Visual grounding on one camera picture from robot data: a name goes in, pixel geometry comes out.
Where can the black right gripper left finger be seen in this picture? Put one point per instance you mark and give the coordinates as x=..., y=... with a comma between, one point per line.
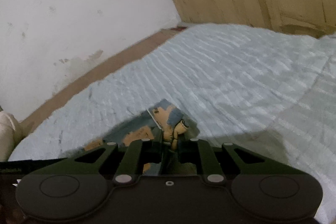
x=111, y=160

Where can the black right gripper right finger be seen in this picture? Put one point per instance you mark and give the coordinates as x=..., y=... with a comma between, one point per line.
x=229, y=160

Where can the blue patterned child pant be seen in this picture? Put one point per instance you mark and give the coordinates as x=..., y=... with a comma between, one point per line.
x=162, y=122

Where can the cream rolled pillow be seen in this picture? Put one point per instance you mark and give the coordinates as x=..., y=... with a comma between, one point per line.
x=10, y=135

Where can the brown wooden bed frame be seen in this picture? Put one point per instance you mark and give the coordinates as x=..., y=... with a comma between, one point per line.
x=99, y=72

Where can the light blue textured bedspread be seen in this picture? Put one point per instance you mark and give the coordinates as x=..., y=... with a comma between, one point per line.
x=268, y=92

